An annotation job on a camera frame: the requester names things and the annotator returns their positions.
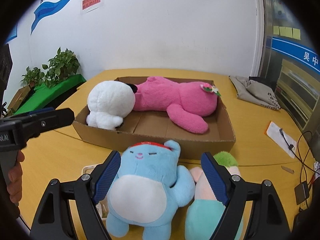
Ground grey cloth bag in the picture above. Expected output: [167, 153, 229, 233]
[229, 76, 281, 111]

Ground wooden stick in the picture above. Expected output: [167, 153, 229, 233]
[281, 165, 295, 174]

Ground person left hand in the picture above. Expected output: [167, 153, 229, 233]
[7, 150, 25, 204]

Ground yellow sticky notes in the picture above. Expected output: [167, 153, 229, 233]
[273, 25, 301, 40]

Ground white panda plush toy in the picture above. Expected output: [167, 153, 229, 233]
[86, 81, 138, 131]

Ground green haired teal plush toy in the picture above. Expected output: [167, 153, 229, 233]
[184, 151, 241, 240]

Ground green cloth covered bench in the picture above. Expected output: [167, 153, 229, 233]
[14, 74, 86, 114]

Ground small black adapter box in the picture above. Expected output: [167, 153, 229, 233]
[294, 181, 310, 205]

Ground white orange paper card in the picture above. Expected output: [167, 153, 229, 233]
[265, 121, 297, 159]

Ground large potted green plant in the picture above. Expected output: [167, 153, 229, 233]
[42, 47, 80, 88]

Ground small potted green plant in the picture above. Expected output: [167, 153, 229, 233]
[21, 66, 44, 88]

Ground red wall notice sign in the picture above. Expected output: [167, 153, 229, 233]
[80, 0, 103, 14]

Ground blue wall ribbon decal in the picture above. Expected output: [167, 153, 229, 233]
[30, 0, 101, 36]

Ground black cable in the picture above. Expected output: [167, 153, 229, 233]
[279, 128, 320, 181]

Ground pink plush bear toy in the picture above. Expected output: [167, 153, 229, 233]
[133, 76, 221, 134]

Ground cardboard box tray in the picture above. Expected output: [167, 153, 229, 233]
[72, 76, 236, 160]

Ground cardboard box on bench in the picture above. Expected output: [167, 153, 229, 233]
[8, 85, 31, 112]

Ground blue plush cat toy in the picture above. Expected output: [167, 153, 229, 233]
[106, 140, 195, 239]

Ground blue door banner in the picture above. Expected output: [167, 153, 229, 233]
[271, 37, 319, 74]

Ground white pink phone case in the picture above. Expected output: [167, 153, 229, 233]
[81, 164, 109, 222]

